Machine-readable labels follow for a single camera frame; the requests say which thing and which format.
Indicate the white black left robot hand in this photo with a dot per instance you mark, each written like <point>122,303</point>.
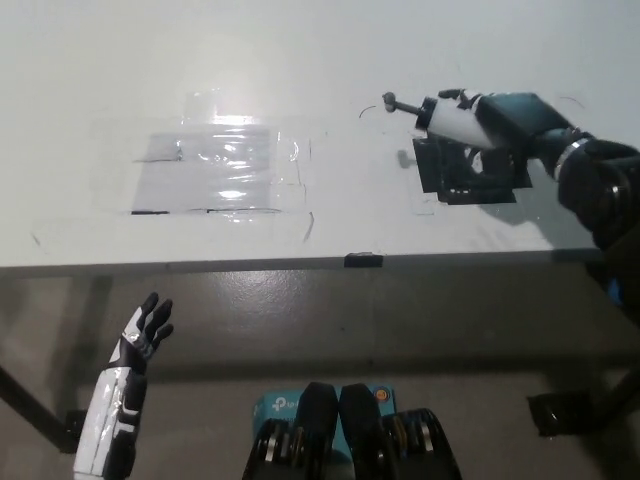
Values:
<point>110,415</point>

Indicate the clear plastic sheet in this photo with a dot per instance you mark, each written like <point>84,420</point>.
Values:
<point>200,172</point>

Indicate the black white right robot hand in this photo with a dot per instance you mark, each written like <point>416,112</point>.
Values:
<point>525,120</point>

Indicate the teal cardboard box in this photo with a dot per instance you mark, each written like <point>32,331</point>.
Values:
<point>277,405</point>

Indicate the blue round object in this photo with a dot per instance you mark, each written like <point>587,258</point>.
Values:
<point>616,290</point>

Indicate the black table leg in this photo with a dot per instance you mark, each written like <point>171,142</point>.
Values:
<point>617,400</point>
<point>30,405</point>

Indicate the black pump holder frame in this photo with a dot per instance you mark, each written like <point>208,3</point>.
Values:
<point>465,180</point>

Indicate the small white air pump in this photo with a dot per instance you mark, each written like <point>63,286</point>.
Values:
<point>455,122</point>

